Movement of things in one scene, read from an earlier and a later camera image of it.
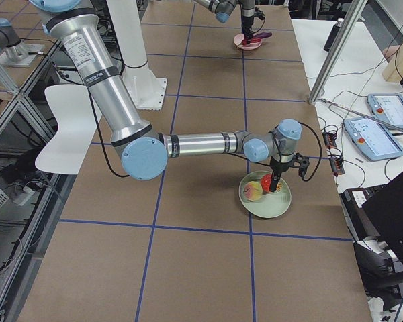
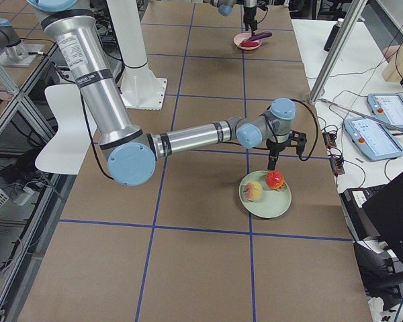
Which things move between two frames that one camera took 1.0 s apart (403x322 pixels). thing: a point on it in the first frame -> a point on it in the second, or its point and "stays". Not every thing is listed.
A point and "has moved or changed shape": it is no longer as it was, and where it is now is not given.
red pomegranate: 265,182 has moved or changed shape
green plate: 271,204 stays
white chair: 72,110 stays
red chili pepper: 252,40 has moved or changed shape
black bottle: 332,34 stays
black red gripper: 259,13 -> 262,4
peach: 253,190 stays
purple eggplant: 260,35 stays
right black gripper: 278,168 -> 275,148
